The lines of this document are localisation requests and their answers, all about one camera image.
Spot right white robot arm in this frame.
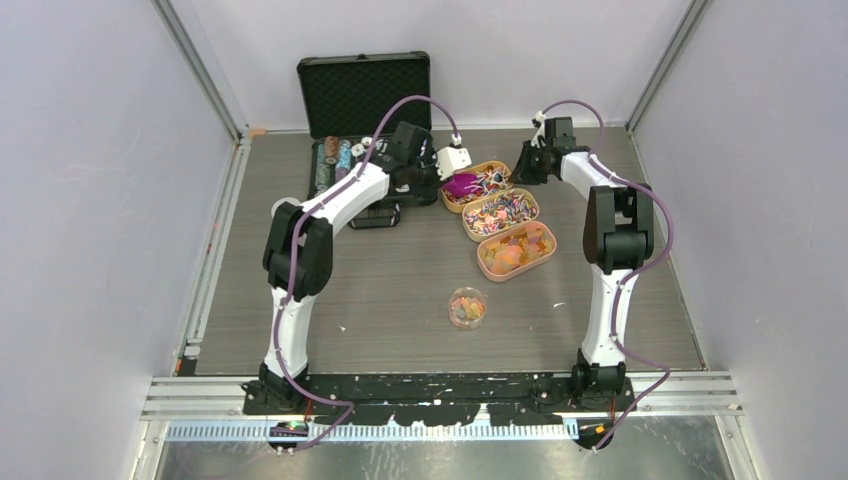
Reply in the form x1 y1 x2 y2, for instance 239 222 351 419
510 113 654 411

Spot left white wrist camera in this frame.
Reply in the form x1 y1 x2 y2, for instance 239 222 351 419
435 133 472 181

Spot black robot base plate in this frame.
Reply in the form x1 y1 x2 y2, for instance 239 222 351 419
241 372 635 427

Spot black poker chip case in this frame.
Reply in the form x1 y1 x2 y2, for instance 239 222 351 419
296 51 439 230

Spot clear round plastic jar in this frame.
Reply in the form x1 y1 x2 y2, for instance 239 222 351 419
448 287 487 330

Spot orange tray with lollipops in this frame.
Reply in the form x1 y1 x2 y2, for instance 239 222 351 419
440 161 512 213

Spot magenta plastic scoop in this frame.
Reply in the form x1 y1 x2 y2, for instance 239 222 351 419
441 173 492 203

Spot pink tray popsicle candies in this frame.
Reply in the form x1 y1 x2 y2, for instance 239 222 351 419
476 221 558 283

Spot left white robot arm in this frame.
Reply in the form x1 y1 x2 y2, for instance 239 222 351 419
242 122 441 415

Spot beige tray swirl lollipops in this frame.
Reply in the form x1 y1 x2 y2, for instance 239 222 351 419
461 188 540 242

